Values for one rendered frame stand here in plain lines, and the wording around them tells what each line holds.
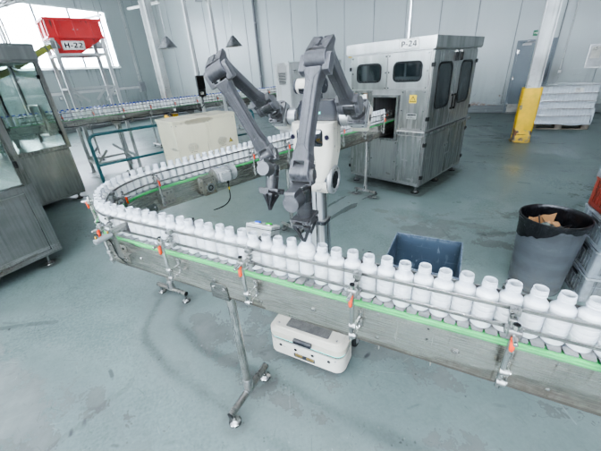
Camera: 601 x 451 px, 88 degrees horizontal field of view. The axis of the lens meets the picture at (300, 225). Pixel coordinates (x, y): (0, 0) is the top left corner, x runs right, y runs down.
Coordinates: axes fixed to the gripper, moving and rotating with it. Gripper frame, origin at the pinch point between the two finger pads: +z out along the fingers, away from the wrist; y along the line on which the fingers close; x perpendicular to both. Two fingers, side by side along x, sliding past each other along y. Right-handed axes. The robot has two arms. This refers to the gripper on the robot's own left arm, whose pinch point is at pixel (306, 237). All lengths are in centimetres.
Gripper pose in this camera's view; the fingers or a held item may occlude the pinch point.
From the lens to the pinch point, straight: 114.6
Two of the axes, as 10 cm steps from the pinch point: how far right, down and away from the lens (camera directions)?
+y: 4.5, -4.3, 7.8
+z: 0.7, 8.9, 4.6
